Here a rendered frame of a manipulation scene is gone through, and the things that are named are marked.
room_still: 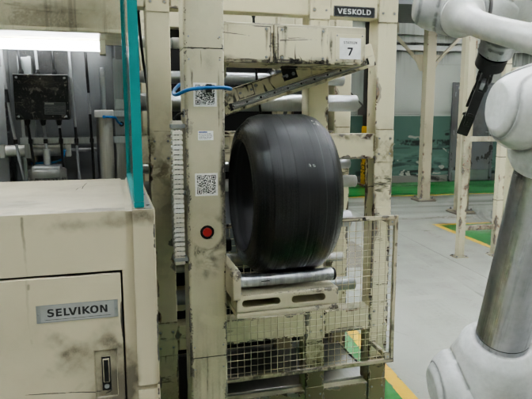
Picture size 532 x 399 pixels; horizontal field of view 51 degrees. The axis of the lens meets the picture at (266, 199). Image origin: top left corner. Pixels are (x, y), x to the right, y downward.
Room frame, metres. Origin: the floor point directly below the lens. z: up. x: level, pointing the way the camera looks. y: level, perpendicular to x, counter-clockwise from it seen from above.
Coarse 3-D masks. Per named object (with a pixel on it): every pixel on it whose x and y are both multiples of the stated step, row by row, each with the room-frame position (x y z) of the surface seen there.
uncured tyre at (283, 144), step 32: (256, 128) 1.82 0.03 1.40; (288, 128) 1.81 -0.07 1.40; (320, 128) 1.84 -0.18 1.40; (256, 160) 1.73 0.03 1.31; (288, 160) 1.71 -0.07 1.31; (320, 160) 1.74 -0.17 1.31; (256, 192) 1.71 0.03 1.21; (288, 192) 1.68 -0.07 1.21; (320, 192) 1.71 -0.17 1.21; (256, 224) 1.71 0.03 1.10; (288, 224) 1.68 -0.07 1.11; (320, 224) 1.71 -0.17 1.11; (256, 256) 1.76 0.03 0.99; (288, 256) 1.74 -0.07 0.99; (320, 256) 1.78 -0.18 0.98
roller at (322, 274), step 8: (264, 272) 1.80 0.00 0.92; (272, 272) 1.80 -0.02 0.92; (280, 272) 1.81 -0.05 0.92; (288, 272) 1.81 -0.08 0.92; (296, 272) 1.82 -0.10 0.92; (304, 272) 1.82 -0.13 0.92; (312, 272) 1.83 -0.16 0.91; (320, 272) 1.83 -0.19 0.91; (328, 272) 1.84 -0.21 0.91; (248, 280) 1.76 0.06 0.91; (256, 280) 1.77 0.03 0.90; (264, 280) 1.78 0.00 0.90; (272, 280) 1.78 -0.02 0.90; (280, 280) 1.79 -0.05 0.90; (288, 280) 1.80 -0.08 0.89; (296, 280) 1.81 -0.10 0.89; (304, 280) 1.82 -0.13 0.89; (312, 280) 1.83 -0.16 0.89; (320, 280) 1.84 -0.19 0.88
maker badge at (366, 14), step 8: (336, 8) 2.54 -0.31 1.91; (344, 8) 2.55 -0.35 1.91; (352, 8) 2.56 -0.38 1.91; (360, 8) 2.57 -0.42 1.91; (368, 8) 2.58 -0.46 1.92; (336, 16) 2.54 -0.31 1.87; (344, 16) 2.55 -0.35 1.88; (352, 16) 2.56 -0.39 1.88; (360, 16) 2.57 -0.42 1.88; (368, 16) 2.58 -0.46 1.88
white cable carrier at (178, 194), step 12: (180, 120) 1.79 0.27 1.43; (180, 132) 1.79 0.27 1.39; (180, 144) 1.79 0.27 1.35; (180, 156) 1.79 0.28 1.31; (180, 168) 1.79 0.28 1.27; (180, 180) 1.79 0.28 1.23; (180, 192) 1.79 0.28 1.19; (180, 204) 1.79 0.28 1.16; (180, 216) 1.79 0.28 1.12; (180, 228) 1.79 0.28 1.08; (180, 240) 1.79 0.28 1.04; (180, 252) 1.79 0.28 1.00
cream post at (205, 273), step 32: (192, 0) 1.80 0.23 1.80; (192, 32) 1.79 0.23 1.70; (192, 64) 1.79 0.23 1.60; (192, 96) 1.79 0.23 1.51; (192, 128) 1.79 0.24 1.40; (224, 128) 1.83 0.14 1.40; (192, 160) 1.79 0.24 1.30; (224, 160) 1.82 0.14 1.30; (192, 192) 1.79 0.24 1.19; (224, 192) 1.82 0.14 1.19; (192, 224) 1.79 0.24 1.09; (224, 224) 1.82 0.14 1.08; (192, 256) 1.79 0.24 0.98; (224, 256) 1.82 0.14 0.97; (192, 288) 1.79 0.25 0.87; (224, 288) 1.82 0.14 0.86; (192, 320) 1.79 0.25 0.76; (224, 320) 1.82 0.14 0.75; (192, 352) 1.79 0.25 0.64; (224, 352) 1.82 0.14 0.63; (192, 384) 1.79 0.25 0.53; (224, 384) 1.82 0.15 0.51
